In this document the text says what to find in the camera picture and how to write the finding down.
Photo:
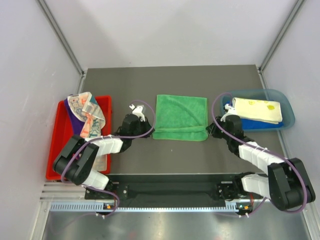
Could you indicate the light patterned towel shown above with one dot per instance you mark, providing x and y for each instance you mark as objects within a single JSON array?
[{"x": 95, "y": 119}]

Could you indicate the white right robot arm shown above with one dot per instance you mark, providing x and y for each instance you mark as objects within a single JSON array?
[{"x": 286, "y": 182}]

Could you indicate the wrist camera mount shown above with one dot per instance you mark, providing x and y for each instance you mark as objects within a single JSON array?
[
  {"x": 139, "y": 111},
  {"x": 229, "y": 110}
]

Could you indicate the green towel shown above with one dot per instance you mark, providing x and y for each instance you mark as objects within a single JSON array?
[{"x": 181, "y": 118}]

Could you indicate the purple towel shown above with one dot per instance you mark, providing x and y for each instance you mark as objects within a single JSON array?
[{"x": 77, "y": 117}]

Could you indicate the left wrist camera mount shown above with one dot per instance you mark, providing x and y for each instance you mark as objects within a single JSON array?
[{"x": 139, "y": 111}]

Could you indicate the white slotted cable duct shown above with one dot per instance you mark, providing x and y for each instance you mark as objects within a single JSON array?
[{"x": 101, "y": 207}]

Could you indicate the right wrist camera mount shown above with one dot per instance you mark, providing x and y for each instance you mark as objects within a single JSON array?
[{"x": 229, "y": 110}]

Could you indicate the blue towel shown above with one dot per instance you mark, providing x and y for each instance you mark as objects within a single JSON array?
[{"x": 256, "y": 114}]

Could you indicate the translucent blue tray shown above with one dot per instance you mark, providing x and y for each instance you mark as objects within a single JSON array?
[{"x": 288, "y": 117}]

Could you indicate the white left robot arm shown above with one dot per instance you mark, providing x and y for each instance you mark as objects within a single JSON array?
[{"x": 75, "y": 162}]

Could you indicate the red plastic bin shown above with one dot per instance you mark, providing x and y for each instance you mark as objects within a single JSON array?
[{"x": 62, "y": 131}]

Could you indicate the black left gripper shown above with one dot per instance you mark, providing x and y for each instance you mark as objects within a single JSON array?
[{"x": 147, "y": 126}]

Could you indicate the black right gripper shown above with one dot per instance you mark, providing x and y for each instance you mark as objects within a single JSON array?
[{"x": 212, "y": 129}]

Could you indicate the yellow patterned towel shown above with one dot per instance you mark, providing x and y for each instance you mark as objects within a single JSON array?
[{"x": 258, "y": 110}]

